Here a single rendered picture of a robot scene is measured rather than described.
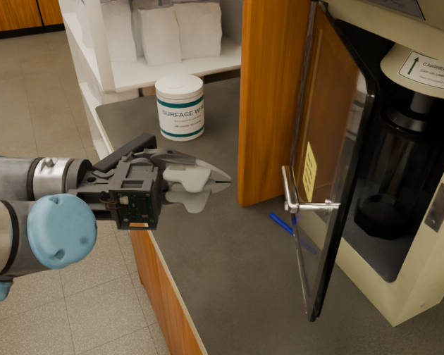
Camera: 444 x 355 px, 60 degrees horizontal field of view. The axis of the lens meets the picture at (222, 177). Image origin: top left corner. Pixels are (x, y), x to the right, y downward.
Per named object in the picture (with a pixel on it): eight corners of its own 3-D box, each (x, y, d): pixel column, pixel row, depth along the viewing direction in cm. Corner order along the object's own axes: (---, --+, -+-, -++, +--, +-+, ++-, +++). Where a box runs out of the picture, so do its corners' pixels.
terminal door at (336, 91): (291, 196, 84) (320, -2, 59) (313, 327, 60) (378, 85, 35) (287, 196, 84) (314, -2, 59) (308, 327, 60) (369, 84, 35)
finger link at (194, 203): (230, 220, 53) (162, 219, 53) (230, 191, 57) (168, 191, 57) (230, 203, 51) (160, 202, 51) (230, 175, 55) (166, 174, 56)
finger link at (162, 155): (196, 183, 54) (134, 182, 54) (196, 175, 56) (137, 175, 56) (194, 156, 51) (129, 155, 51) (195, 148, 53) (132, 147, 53)
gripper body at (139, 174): (161, 232, 52) (72, 230, 52) (169, 190, 59) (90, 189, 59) (155, 188, 47) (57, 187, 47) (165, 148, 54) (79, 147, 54)
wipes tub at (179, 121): (194, 115, 122) (192, 70, 113) (211, 135, 113) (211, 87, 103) (154, 124, 117) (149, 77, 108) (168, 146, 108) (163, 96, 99)
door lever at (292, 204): (314, 175, 57) (317, 161, 56) (326, 220, 50) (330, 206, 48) (278, 175, 58) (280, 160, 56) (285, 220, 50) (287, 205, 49)
